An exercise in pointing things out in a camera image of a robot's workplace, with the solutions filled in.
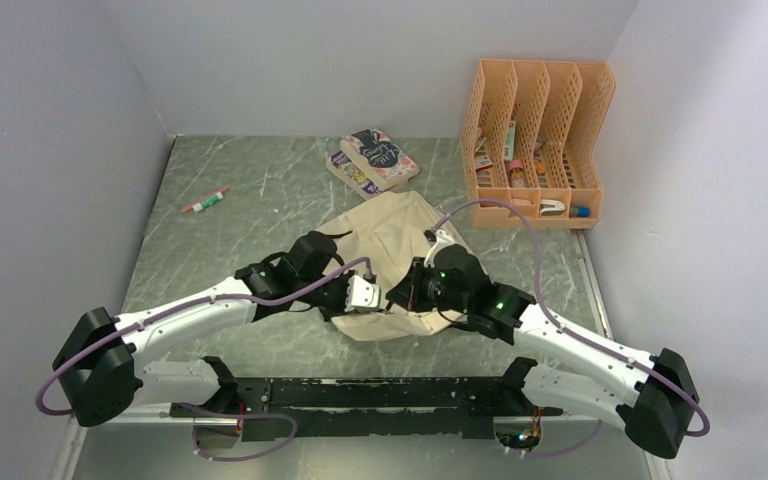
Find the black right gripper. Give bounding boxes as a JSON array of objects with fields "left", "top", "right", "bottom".
[{"left": 386, "top": 256, "right": 471, "bottom": 315}]

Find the beige canvas backpack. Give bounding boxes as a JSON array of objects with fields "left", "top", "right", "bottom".
[{"left": 317, "top": 191, "right": 466, "bottom": 342}]

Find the floral Little Women book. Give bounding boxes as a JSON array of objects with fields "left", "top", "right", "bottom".
[{"left": 340, "top": 128, "right": 420, "bottom": 190}]

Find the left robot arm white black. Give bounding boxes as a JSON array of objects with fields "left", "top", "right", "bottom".
[{"left": 46, "top": 231, "right": 380, "bottom": 427}]

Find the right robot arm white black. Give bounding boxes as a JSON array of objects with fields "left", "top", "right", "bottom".
[{"left": 386, "top": 245, "right": 700, "bottom": 459}]

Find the purple illustrated paperback book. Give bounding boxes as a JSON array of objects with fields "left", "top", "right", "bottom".
[{"left": 324, "top": 150, "right": 403, "bottom": 200}]

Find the white stapler in organizer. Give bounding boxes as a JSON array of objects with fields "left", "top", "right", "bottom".
[{"left": 539, "top": 199, "right": 567, "bottom": 217}]

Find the orange green white marker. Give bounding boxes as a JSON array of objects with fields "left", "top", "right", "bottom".
[{"left": 181, "top": 186, "right": 230, "bottom": 214}]

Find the blue cap item in organizer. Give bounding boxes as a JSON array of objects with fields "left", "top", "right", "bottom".
[{"left": 569, "top": 206, "right": 591, "bottom": 218}]

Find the green white packet in organizer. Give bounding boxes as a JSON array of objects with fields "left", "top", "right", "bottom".
[{"left": 503, "top": 119, "right": 516, "bottom": 162}]

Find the orange plastic file organizer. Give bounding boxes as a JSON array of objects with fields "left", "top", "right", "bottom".
[{"left": 460, "top": 59, "right": 616, "bottom": 230}]

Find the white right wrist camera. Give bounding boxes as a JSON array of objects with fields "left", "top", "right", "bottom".
[{"left": 423, "top": 228, "right": 457, "bottom": 267}]

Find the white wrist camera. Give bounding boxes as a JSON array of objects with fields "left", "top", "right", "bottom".
[
  {"left": 346, "top": 275, "right": 381, "bottom": 313},
  {"left": 423, "top": 228, "right": 457, "bottom": 267}
]

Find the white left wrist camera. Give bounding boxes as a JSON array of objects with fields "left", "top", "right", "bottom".
[{"left": 346, "top": 275, "right": 381, "bottom": 313}]

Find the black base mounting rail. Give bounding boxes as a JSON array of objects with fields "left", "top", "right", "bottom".
[{"left": 202, "top": 376, "right": 562, "bottom": 442}]

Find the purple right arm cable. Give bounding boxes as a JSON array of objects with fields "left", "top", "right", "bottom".
[{"left": 426, "top": 198, "right": 712, "bottom": 460}]

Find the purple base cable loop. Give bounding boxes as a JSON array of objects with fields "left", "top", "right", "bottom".
[{"left": 191, "top": 410, "right": 299, "bottom": 464}]

